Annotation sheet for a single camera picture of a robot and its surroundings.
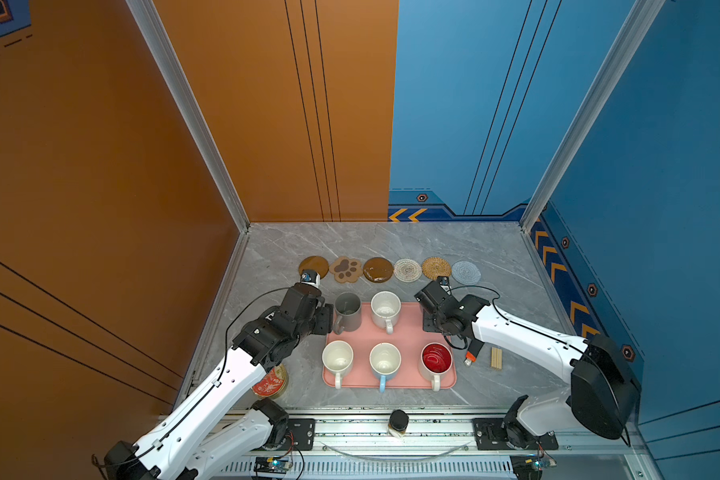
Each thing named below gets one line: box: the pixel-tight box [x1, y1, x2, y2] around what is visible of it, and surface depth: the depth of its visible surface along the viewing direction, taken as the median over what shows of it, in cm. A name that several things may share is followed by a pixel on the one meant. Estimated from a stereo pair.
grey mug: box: [334, 292, 362, 335], surface depth 88 cm
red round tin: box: [252, 364, 288, 400], surface depth 80 cm
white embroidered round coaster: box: [394, 258, 423, 283], surface depth 107 cm
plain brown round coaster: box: [298, 255, 329, 280], surface depth 111 cm
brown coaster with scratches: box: [363, 257, 394, 283], surface depth 108 cm
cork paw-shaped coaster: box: [329, 256, 363, 284], surface depth 107 cm
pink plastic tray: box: [322, 302, 457, 388], surface depth 84 cm
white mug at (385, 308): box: [370, 290, 402, 335], surface depth 90 cm
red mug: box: [418, 342, 453, 392], surface depth 80 cm
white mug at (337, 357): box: [322, 340, 354, 390], surface depth 81 cm
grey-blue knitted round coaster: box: [451, 260, 481, 286], surface depth 107 cm
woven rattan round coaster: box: [421, 257, 451, 281], surface depth 108 cm
